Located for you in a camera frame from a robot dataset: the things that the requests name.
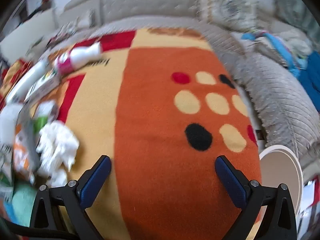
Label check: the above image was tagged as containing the white bottle pink label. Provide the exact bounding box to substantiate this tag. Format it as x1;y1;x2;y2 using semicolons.
53;41;103;76

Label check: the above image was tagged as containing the blue quilted cushion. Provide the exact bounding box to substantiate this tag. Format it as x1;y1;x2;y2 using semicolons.
297;51;320;112

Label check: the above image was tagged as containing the orange snack packet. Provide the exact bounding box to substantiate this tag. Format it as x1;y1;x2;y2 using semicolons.
12;130;40;178

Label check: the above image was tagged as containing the teal cloth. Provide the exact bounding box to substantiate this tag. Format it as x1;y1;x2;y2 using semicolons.
10;182;38;228

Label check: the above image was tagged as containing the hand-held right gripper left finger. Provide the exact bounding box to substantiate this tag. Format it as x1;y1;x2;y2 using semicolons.
30;155;112;240

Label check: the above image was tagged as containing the large embroidered beige cushion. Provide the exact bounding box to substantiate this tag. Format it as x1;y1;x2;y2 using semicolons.
197;0;267;32

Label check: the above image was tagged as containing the white cabinet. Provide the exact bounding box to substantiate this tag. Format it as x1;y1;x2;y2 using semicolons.
0;6;62;57

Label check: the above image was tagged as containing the orange dotted printed blanket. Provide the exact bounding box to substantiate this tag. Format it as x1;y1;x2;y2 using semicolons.
0;27;263;240

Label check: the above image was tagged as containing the beige tufted carved sofa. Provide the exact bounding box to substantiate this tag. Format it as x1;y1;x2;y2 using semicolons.
60;0;320;160

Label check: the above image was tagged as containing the beige quilted sofa cover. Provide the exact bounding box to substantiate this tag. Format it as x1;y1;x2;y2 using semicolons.
95;11;209;39
206;26;317;157

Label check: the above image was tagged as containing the white cylindrical bottle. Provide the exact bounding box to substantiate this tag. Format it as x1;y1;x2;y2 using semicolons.
5;59;51;103

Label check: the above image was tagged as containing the blue printed child quilt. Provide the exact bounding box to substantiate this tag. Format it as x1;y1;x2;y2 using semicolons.
240;29;309;78

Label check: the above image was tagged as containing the beige plastic bin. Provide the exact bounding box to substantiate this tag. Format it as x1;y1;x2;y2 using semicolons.
259;144;304;214

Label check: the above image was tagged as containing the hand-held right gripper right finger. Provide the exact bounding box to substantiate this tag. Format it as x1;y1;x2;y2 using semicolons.
214;155;298;240

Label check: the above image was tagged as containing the white tissue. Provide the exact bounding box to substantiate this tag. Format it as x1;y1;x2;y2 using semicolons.
37;121;80;179

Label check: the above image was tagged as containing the green white wipes packet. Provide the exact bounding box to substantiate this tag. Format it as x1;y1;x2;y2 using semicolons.
34;101;60;133

